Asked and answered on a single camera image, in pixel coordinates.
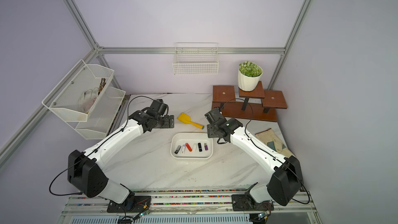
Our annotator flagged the black capped usb drive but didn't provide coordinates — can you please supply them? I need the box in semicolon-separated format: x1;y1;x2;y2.
198;143;203;152

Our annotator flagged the red usb drive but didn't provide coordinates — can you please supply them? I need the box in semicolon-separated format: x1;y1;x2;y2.
185;143;193;152

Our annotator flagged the black swivel usb drive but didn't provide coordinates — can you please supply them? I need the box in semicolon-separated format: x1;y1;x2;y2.
174;145;181;154

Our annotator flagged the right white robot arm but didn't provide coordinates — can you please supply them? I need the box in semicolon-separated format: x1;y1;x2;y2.
205;108;304;206

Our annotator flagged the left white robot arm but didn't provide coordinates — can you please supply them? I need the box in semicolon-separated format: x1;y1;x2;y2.
67;99;174;209

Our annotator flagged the white storage box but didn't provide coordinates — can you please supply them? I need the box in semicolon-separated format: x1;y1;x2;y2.
170;132;214;160

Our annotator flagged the yellow toy shovel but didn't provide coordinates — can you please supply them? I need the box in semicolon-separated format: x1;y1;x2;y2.
177;113;204;130

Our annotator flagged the brown wooden step shelf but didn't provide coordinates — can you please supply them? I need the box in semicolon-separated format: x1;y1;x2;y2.
212;81;288;122

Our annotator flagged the beige work glove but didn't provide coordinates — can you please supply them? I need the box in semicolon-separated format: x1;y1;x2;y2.
255;128;295;158

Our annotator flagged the white pot green plant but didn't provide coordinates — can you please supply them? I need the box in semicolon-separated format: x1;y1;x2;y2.
238;61;263;91

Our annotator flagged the clear plastic bag in rack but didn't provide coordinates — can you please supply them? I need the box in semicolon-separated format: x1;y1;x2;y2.
78;88;99;114

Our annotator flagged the white mesh two-tier rack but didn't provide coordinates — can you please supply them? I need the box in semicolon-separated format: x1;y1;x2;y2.
42;60;125;140

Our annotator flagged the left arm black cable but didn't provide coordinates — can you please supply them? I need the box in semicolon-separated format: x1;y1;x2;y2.
49;95;156;197

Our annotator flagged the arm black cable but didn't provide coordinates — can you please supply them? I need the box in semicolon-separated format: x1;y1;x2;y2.
217;98;311;205
49;95;156;197

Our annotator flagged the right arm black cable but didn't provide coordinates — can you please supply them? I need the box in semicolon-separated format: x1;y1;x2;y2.
217;98;311;205

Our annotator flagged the white wire wall basket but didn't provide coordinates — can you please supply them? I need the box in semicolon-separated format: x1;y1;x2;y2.
173;42;219;75

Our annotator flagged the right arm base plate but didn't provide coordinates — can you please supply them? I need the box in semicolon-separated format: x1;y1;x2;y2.
231;194;274;211

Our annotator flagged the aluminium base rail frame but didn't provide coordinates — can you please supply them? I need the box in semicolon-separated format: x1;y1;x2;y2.
58;188;322;224

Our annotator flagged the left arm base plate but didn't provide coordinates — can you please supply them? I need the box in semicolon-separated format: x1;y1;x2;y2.
107;196;151;214

